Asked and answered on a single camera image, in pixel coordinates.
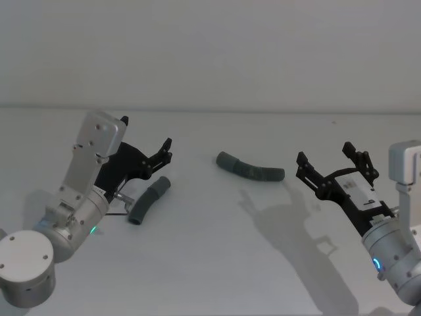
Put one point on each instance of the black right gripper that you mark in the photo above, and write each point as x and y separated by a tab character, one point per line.
355	197

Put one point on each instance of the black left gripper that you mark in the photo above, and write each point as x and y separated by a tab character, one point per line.
126	161

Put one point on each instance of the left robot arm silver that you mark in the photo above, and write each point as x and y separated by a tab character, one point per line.
79	214

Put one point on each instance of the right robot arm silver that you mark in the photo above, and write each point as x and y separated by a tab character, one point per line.
394	243

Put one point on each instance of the white table cloth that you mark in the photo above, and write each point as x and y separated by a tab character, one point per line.
210	263

